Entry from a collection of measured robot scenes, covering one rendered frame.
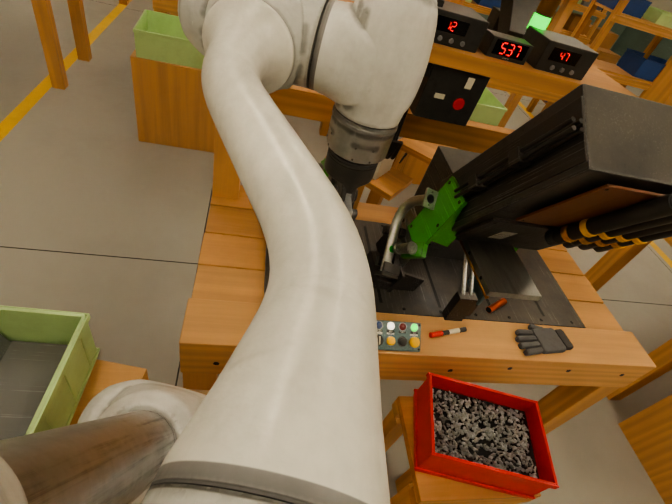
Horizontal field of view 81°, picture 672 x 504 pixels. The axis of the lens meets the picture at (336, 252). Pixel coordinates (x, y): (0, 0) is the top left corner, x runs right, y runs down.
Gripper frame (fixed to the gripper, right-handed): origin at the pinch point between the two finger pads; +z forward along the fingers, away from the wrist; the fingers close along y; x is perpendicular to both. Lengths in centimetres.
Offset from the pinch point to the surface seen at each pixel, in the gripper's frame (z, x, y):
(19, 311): 35, -59, -7
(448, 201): 8, 39, -33
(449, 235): 17, 43, -29
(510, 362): 43, 68, -5
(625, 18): -7, 384, -423
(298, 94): 5, -1, -74
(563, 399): 75, 114, -9
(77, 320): 37, -48, -7
